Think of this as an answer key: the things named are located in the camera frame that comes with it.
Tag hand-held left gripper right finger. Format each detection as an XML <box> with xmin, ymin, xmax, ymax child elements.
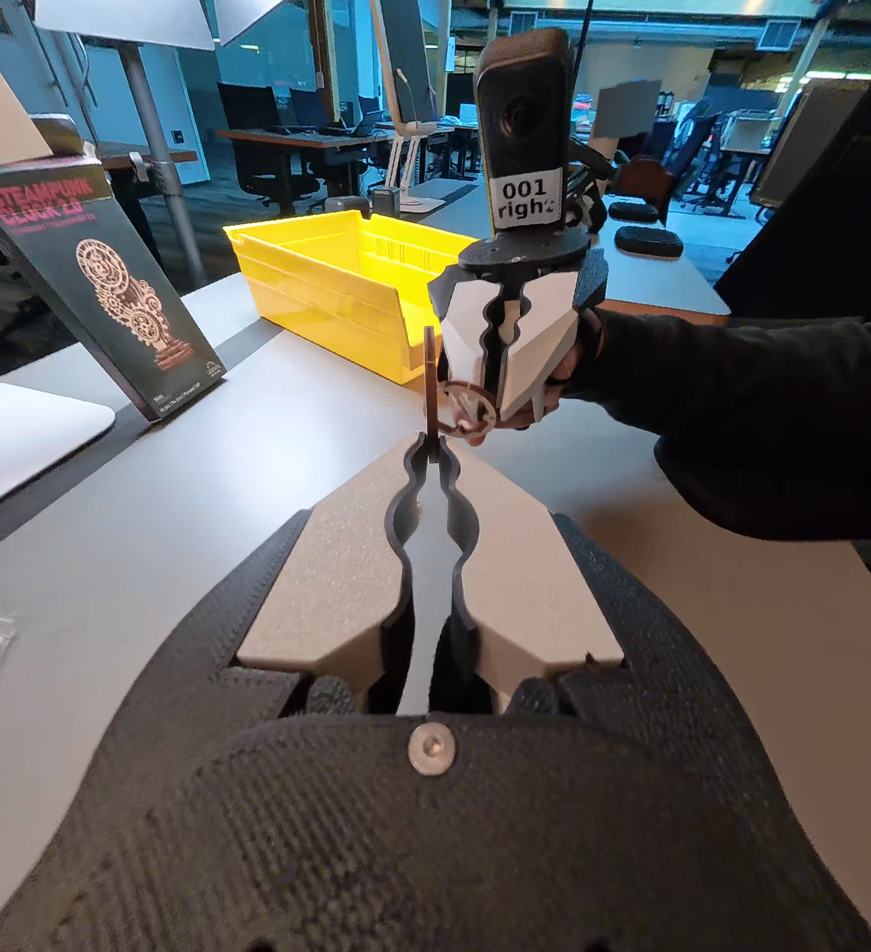
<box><xmin>441</xmin><ymin>436</ymin><xmax>626</xmax><ymax>715</ymax></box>

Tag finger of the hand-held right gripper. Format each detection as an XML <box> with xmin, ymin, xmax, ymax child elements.
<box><xmin>435</xmin><ymin>279</ymin><xmax>503</xmax><ymax>425</ymax></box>
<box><xmin>496</xmin><ymin>270</ymin><xmax>582</xmax><ymax>426</ymax></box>

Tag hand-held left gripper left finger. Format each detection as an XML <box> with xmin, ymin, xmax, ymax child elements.
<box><xmin>236</xmin><ymin>433</ymin><xmax>427</xmax><ymax>714</ymax></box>

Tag brown wooden disc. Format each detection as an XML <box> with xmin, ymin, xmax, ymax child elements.
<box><xmin>422</xmin><ymin>325</ymin><xmax>440</xmax><ymax>466</ymax></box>

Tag brown wooden spoked wheel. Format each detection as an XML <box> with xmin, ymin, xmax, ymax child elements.
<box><xmin>435</xmin><ymin>375</ymin><xmax>499</xmax><ymax>440</ymax></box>

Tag person's right forearm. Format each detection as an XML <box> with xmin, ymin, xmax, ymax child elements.
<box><xmin>573</xmin><ymin>301</ymin><xmax>871</xmax><ymax>542</ymax></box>

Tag grey desk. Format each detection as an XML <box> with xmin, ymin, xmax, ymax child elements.
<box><xmin>0</xmin><ymin>271</ymin><xmax>871</xmax><ymax>952</ymax></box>

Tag long wooden office desk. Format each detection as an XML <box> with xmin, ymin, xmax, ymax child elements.
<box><xmin>214</xmin><ymin>122</ymin><xmax>481</xmax><ymax>217</ymax></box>

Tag person's right hand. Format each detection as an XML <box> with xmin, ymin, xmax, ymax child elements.
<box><xmin>471</xmin><ymin>338</ymin><xmax>585</xmax><ymax>447</ymax></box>

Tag white floor lamp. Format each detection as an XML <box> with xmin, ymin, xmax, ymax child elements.
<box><xmin>370</xmin><ymin>0</ymin><xmax>449</xmax><ymax>218</ymax></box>

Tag yellow plastic bin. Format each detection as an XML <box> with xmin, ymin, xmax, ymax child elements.
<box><xmin>225</xmin><ymin>210</ymin><xmax>481</xmax><ymax>385</ymax></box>

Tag grey wood-edged table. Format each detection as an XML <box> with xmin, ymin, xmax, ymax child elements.
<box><xmin>406</xmin><ymin>177</ymin><xmax>731</xmax><ymax>324</ymax></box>

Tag black office chair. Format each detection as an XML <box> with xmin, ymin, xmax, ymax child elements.
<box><xmin>218</xmin><ymin>82</ymin><xmax>317</xmax><ymax>209</ymax></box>

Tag black monitor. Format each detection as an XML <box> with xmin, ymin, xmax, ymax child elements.
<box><xmin>749</xmin><ymin>74</ymin><xmax>871</xmax><ymax>211</ymax></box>

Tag white lamp panel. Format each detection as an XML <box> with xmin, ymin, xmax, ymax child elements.
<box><xmin>216</xmin><ymin>0</ymin><xmax>288</xmax><ymax>47</ymax></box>
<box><xmin>34</xmin><ymin>0</ymin><xmax>217</xmax><ymax>52</ymax></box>

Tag white stand base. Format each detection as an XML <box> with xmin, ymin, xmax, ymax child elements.
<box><xmin>0</xmin><ymin>357</ymin><xmax>116</xmax><ymax>525</ymax></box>

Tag grey metal pole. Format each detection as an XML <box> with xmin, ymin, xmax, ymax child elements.
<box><xmin>119</xmin><ymin>45</ymin><xmax>206</xmax><ymax>287</ymax></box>

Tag black puzzle box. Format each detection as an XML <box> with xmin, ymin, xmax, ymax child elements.
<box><xmin>0</xmin><ymin>155</ymin><xmax>228</xmax><ymax>423</ymax></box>

